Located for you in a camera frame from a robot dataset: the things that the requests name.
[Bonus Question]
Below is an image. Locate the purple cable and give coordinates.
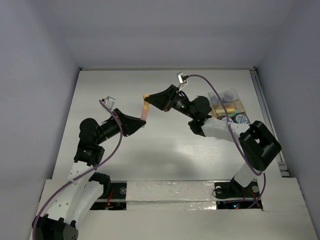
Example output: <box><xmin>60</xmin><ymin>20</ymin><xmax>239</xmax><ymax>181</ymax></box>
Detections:
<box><xmin>32</xmin><ymin>99</ymin><xmax>125</xmax><ymax>240</ymax></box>
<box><xmin>186</xmin><ymin>74</ymin><xmax>266</xmax><ymax>210</ymax></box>

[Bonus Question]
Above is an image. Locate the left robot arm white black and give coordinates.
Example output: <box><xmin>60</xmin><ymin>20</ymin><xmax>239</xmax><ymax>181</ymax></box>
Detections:
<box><xmin>32</xmin><ymin>108</ymin><xmax>146</xmax><ymax>240</ymax></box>

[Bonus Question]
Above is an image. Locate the three-compartment desk organizer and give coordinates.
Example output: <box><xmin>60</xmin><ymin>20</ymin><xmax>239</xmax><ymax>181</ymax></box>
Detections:
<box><xmin>207</xmin><ymin>89</ymin><xmax>251</xmax><ymax>124</ymax></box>

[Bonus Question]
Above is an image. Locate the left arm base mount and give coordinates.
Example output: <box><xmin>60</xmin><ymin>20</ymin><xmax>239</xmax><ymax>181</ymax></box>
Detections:
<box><xmin>90</xmin><ymin>181</ymin><xmax>127</xmax><ymax>211</ymax></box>

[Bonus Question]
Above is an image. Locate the pink highlighter marker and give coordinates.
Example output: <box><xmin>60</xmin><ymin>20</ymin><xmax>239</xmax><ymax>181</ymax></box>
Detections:
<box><xmin>140</xmin><ymin>105</ymin><xmax>149</xmax><ymax>121</ymax></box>

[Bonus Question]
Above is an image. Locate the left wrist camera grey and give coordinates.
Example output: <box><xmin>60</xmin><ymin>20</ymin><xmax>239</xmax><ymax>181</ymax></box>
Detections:
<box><xmin>102</xmin><ymin>96</ymin><xmax>116</xmax><ymax>110</ymax></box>

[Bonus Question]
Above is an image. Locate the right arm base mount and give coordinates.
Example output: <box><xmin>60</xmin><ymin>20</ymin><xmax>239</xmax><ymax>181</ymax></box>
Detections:
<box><xmin>211</xmin><ymin>180</ymin><xmax>263</xmax><ymax>210</ymax></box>

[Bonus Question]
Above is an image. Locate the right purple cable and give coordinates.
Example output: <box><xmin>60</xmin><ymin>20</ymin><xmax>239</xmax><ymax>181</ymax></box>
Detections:
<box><xmin>186</xmin><ymin>74</ymin><xmax>266</xmax><ymax>210</ymax></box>

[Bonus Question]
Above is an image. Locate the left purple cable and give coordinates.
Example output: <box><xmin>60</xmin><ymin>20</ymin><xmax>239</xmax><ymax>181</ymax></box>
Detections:
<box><xmin>32</xmin><ymin>99</ymin><xmax>125</xmax><ymax>240</ymax></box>

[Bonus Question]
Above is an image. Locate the yellow highlighter marker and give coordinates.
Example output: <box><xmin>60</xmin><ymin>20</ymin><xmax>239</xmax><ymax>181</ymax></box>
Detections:
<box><xmin>215</xmin><ymin>108</ymin><xmax>237</xmax><ymax>114</ymax></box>

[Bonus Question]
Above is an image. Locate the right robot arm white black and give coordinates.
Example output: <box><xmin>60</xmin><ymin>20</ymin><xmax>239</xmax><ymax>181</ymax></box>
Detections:
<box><xmin>144</xmin><ymin>85</ymin><xmax>282</xmax><ymax>196</ymax></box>

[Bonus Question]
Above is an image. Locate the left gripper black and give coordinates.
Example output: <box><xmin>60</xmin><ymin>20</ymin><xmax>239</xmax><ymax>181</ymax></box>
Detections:
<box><xmin>95</xmin><ymin>108</ymin><xmax>146</xmax><ymax>144</ymax></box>

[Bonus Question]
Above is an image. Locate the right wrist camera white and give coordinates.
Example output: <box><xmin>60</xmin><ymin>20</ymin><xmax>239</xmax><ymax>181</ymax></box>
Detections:
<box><xmin>177</xmin><ymin>72</ymin><xmax>188</xmax><ymax>92</ymax></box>

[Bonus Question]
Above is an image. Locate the blue patterned tape roll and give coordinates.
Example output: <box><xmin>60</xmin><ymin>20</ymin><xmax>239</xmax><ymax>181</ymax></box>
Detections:
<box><xmin>233</xmin><ymin>113</ymin><xmax>250</xmax><ymax>124</ymax></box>

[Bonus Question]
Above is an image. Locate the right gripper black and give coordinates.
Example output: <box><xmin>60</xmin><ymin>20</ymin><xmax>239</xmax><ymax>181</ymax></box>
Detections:
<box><xmin>145</xmin><ymin>84</ymin><xmax>197</xmax><ymax>119</ymax></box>

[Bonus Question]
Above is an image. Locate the light orange marker cap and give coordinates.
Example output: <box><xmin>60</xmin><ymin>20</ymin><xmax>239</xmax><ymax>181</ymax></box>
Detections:
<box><xmin>143</xmin><ymin>94</ymin><xmax>149</xmax><ymax>106</ymax></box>

